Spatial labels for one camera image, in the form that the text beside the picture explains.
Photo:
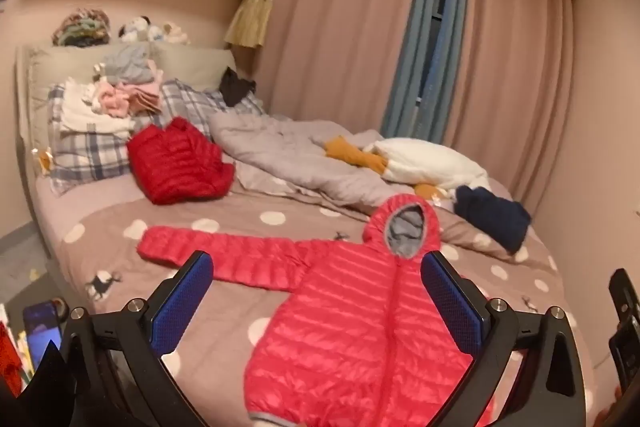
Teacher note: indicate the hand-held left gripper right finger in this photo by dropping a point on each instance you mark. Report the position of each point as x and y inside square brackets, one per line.
[452, 307]

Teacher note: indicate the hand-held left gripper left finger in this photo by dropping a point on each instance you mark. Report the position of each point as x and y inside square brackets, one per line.
[182, 302]

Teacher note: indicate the pink hooded puffer jacket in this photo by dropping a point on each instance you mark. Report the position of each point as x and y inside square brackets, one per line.
[350, 307]

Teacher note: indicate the pile of folded clothes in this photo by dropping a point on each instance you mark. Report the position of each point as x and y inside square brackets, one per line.
[125, 92]

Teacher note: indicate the navy blue cloth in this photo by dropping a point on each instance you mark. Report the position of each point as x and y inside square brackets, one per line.
[492, 212]

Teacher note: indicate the red puffer jacket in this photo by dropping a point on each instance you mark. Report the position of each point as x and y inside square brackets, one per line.
[180, 162]

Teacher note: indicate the smartphone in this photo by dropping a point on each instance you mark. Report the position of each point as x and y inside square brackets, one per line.
[42, 332]

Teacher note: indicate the white goose plush toy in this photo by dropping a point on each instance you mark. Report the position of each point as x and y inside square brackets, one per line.
[425, 162]

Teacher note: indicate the plaid pillow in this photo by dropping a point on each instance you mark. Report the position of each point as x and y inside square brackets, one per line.
[85, 152]
[200, 102]

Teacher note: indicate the grey quilt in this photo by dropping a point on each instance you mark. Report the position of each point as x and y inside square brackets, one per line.
[290, 157]

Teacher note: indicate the black cloth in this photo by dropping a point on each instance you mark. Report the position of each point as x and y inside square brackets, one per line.
[235, 89]

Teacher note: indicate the pink curtain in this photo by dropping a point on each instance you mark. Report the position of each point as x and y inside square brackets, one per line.
[340, 32]
[510, 82]

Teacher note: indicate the grey headboard cushion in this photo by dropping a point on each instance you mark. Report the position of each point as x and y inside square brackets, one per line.
[60, 67]

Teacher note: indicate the stuffed toys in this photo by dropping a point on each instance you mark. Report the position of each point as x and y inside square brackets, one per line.
[145, 29]

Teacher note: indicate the blue curtain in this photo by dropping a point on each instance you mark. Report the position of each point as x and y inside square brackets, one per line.
[425, 32]

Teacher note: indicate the yellow pleated cloth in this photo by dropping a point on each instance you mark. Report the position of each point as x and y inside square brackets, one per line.
[247, 22]

